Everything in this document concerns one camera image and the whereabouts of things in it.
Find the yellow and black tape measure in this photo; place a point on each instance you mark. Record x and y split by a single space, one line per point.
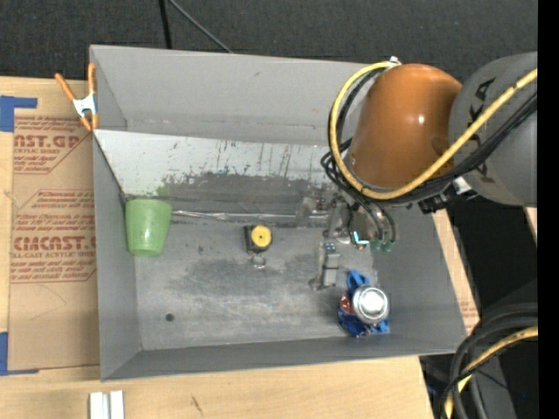
260 236

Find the green plastic cup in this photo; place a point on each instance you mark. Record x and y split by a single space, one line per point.
146 227

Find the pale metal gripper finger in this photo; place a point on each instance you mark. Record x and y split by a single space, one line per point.
320 271
333 269

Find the silver round can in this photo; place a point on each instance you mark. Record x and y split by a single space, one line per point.
370 304

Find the small clear glass piece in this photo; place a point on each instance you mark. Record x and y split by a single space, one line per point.
258 262

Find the brown cardboard board red print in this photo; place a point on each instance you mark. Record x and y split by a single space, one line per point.
52 312

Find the grey metal bin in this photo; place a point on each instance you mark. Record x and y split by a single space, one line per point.
244 304

